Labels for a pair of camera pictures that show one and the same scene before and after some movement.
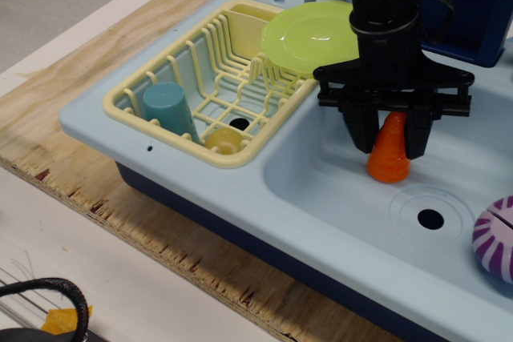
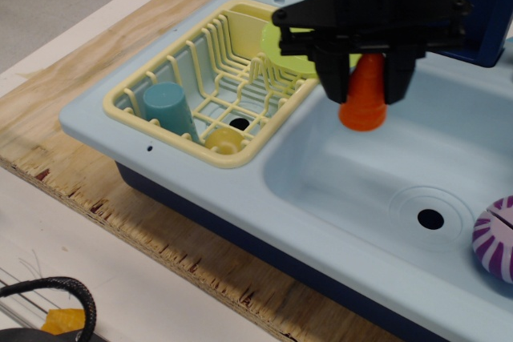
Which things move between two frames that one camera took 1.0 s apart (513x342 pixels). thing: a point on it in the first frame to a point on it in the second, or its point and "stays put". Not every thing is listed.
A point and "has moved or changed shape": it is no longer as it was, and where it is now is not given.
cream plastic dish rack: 215,91 stays put
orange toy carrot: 388,161 has moved or changed shape
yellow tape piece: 62,320 stays put
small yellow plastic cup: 227,141 stays put
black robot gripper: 391,74 to 369,13
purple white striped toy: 492,239 stays put
